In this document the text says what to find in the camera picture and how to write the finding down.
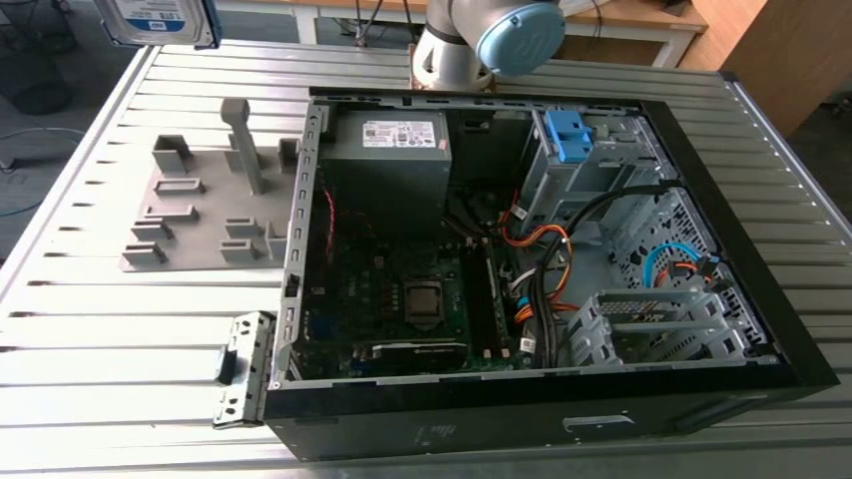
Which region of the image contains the hard disk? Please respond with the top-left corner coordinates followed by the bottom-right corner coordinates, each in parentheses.
top-left (96, 0), bottom-right (222, 50)

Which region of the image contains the metal disk bay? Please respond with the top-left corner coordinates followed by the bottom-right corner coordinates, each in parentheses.
top-left (562, 286), bottom-right (780, 368)

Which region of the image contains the grey power supply unit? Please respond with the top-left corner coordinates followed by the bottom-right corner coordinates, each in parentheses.
top-left (316, 109), bottom-right (455, 236)

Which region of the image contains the CPU socket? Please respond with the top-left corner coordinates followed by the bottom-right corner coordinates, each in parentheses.
top-left (399, 279), bottom-right (448, 330)

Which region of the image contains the black RAM slot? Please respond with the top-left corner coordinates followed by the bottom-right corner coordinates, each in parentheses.
top-left (462, 238), bottom-right (498, 359)
top-left (483, 237), bottom-right (515, 358)

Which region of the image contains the green motherboard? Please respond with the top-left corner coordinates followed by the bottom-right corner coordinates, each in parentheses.
top-left (296, 174), bottom-right (534, 378)

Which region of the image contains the black graphics card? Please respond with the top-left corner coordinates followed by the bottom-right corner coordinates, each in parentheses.
top-left (352, 340), bottom-right (471, 373)

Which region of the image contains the metal optical drive cage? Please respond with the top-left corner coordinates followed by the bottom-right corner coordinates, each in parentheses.
top-left (518, 107), bottom-right (680, 231)

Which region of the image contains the blue plastic drive latch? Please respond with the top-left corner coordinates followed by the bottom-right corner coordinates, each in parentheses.
top-left (542, 110), bottom-right (594, 164)

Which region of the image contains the grey parts rack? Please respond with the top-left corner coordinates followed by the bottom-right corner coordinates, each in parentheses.
top-left (119, 98), bottom-right (306, 274)

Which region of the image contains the black PC case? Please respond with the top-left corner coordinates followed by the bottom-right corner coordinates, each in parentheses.
top-left (263, 85), bottom-right (842, 463)

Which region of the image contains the black office chair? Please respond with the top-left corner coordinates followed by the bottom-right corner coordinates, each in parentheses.
top-left (0, 0), bottom-right (99, 116)

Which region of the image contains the wooden cabinet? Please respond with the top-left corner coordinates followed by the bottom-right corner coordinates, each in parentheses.
top-left (678, 0), bottom-right (852, 139)

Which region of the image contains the thin red wire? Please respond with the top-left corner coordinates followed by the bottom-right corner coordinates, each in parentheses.
top-left (322, 187), bottom-right (340, 261)

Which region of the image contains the orange wire bundle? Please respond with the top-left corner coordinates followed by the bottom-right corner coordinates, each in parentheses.
top-left (499, 192), bottom-right (582, 325)

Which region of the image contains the thick black cable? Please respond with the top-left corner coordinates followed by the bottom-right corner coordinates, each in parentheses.
top-left (535, 185), bottom-right (674, 368)

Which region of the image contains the blue data wire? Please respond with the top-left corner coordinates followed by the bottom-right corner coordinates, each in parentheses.
top-left (643, 241), bottom-right (727, 293)

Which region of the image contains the metal expansion slot bracket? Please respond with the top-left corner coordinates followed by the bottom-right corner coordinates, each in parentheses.
top-left (212, 309), bottom-right (279, 430)

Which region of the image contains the orange power wire with connector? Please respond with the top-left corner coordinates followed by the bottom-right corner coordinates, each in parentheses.
top-left (655, 259), bottom-right (718, 290)

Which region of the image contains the wooden desk with white frame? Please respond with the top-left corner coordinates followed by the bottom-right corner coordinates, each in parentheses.
top-left (292, 0), bottom-right (708, 69)

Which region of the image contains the white floor cable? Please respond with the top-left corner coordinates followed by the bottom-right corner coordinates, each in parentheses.
top-left (0, 125), bottom-right (87, 144)

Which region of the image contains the blue floor cable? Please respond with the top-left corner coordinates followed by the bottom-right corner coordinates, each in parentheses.
top-left (0, 197), bottom-right (39, 219)

